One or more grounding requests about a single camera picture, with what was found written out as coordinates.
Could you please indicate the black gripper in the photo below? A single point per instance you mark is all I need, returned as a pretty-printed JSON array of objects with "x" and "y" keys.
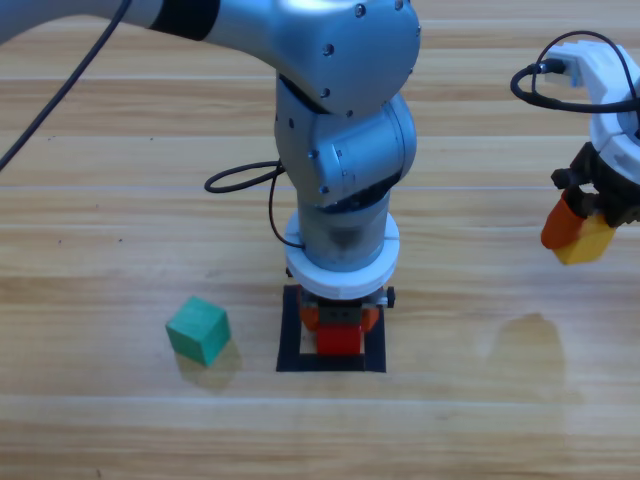
[
  {"x": 615, "y": 195},
  {"x": 340, "y": 315}
]

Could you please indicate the red wooden block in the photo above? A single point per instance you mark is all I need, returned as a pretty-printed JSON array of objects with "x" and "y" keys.
[{"x": 340, "y": 342}]

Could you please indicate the yellow wooden block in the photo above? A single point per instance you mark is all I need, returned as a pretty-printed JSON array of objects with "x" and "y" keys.
[{"x": 585, "y": 245}]

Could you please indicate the green wooden block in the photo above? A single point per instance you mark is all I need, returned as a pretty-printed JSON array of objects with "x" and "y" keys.
[{"x": 200, "y": 325}]

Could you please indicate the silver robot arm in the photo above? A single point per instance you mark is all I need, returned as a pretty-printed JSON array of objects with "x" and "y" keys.
[{"x": 350, "y": 50}]

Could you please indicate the black tape square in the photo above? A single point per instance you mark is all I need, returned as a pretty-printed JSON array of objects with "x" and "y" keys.
[{"x": 330, "y": 363}]

